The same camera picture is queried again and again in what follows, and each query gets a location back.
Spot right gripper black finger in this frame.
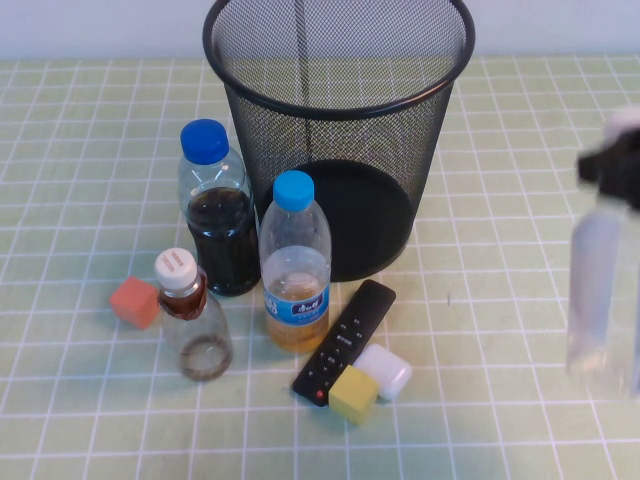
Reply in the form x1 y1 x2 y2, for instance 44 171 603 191
577 148 640 214

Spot clear spray bottle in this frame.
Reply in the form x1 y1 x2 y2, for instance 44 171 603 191
566 105 640 399

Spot small white-capped brown-labelled bottle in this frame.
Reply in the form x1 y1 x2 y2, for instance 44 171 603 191
153 247 234 382

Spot black mesh wastebasket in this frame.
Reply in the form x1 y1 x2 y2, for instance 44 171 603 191
202 0 477 284

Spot green checked tablecloth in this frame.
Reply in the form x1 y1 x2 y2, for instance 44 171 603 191
0 54 640 480

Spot white earbuds case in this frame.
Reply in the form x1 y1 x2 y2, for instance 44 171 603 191
353 343 413 401

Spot black remote control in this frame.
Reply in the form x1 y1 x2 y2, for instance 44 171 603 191
292 279 397 409

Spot yellow cube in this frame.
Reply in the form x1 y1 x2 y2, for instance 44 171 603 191
328 364 380 427

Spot labelled bottle with yellow liquid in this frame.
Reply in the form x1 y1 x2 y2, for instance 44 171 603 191
258 170 333 354

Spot blue-capped bottle with dark liquid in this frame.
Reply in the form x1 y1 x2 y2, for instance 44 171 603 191
178 118 261 298

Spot orange cube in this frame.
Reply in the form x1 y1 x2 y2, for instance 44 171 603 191
109 276 165 331

